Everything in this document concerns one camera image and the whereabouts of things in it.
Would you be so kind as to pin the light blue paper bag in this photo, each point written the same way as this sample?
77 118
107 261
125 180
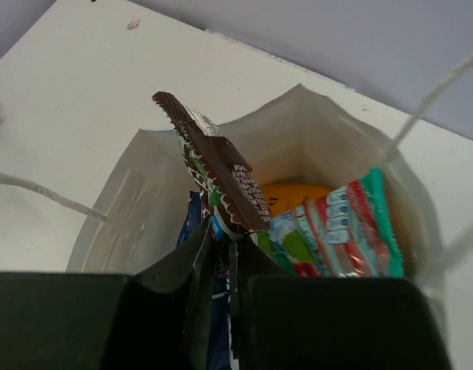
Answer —
300 137

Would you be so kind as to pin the orange honey dijon chip bag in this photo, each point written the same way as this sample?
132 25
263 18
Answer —
282 197

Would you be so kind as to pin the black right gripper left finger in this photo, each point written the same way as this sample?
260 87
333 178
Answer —
157 319

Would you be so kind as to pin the teal Fox's candy bag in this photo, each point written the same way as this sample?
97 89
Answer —
346 234

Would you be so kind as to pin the blue kettle chip bag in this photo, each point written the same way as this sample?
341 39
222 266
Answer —
193 218

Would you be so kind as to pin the brown purple M&M's pack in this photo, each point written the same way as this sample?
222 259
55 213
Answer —
237 210

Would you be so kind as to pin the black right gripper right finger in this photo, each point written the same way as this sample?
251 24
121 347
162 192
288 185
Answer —
284 322

